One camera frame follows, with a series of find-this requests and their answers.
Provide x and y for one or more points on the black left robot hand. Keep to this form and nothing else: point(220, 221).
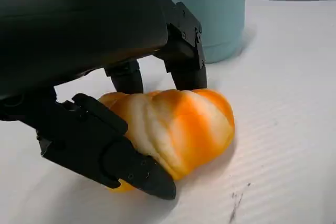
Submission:
point(78, 19)

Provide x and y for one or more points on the orange and white bread roll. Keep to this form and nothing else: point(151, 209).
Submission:
point(183, 129)

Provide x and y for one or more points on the pale green mug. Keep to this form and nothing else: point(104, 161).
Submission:
point(218, 11)

